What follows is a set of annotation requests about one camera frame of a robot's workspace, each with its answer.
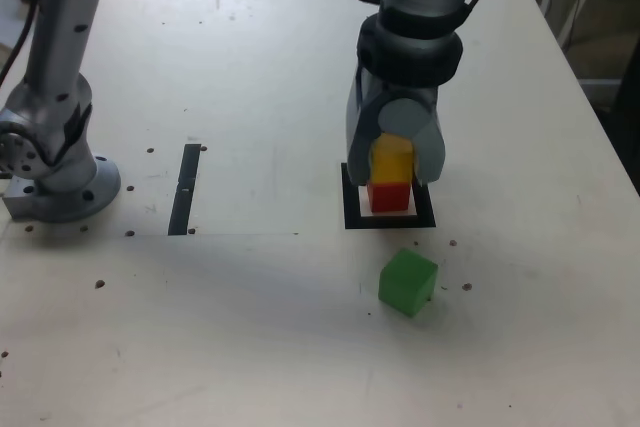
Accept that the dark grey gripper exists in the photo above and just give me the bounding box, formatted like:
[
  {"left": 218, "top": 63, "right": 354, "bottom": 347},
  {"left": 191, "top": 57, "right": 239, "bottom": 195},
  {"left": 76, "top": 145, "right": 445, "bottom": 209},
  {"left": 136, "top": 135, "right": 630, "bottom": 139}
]
[{"left": 345, "top": 68, "right": 448, "bottom": 187}]

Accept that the yellow cube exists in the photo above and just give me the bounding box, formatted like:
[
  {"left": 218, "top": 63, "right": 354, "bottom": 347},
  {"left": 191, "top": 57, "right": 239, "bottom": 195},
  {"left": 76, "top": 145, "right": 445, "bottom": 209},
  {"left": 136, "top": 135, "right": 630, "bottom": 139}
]
[{"left": 369, "top": 132, "right": 417, "bottom": 186}]

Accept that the red cube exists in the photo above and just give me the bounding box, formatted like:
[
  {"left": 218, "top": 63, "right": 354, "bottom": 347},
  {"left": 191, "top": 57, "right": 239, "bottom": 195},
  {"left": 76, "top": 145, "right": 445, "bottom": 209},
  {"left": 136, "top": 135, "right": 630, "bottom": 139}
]
[{"left": 366, "top": 180, "right": 412, "bottom": 213}]

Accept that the green cube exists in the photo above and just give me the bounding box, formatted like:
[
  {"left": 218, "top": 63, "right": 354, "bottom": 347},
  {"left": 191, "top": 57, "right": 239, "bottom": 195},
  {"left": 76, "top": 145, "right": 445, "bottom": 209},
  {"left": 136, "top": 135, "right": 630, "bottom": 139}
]
[{"left": 377, "top": 247, "right": 440, "bottom": 319}]

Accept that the black tape square outline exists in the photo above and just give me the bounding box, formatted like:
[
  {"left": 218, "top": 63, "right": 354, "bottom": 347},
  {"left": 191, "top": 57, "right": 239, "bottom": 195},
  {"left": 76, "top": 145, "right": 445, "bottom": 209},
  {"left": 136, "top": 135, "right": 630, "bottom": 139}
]
[{"left": 340, "top": 160, "right": 437, "bottom": 231}]

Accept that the black tape strip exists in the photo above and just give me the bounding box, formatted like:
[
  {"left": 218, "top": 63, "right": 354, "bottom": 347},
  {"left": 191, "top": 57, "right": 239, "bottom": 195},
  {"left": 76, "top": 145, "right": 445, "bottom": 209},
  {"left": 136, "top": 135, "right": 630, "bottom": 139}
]
[{"left": 167, "top": 143, "right": 202, "bottom": 237}]

